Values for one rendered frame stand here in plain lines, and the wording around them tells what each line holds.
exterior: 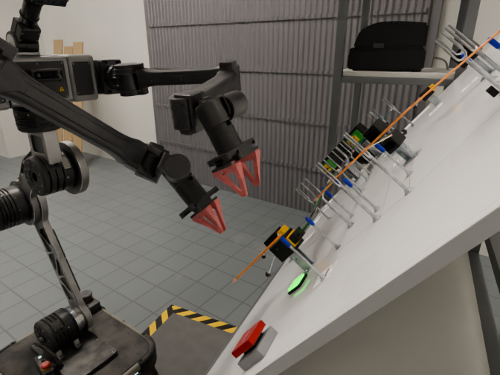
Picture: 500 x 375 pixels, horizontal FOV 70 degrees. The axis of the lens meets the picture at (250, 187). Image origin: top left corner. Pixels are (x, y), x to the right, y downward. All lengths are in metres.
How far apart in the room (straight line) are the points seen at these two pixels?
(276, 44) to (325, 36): 0.49
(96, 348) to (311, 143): 2.48
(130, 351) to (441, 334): 1.32
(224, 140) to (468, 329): 0.89
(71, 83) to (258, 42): 2.53
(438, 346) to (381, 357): 0.17
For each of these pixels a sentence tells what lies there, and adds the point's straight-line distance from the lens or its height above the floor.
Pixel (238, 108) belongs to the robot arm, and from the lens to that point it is 0.78.
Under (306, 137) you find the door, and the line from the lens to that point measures 3.50.
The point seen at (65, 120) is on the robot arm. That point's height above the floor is 1.41.
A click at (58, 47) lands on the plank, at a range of 5.80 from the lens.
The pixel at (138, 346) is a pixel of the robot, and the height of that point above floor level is 0.24.
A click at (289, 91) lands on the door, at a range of 3.52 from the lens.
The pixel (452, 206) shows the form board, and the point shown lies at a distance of 0.45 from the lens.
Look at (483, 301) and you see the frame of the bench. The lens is 1.40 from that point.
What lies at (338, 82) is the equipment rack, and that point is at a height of 1.42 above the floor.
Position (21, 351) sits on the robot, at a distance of 2.11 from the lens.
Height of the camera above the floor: 1.54
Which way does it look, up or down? 21 degrees down
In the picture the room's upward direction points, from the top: straight up
